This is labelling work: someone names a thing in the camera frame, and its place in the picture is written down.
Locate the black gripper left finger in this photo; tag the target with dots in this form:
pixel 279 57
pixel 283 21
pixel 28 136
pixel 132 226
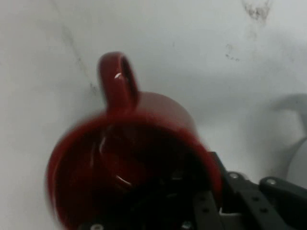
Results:
pixel 206 215

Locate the red ceramic mug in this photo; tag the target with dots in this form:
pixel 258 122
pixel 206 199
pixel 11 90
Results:
pixel 120 95

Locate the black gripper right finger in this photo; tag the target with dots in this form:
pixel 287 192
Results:
pixel 268 203

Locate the white enamel mug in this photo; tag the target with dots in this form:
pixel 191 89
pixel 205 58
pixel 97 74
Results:
pixel 298 158

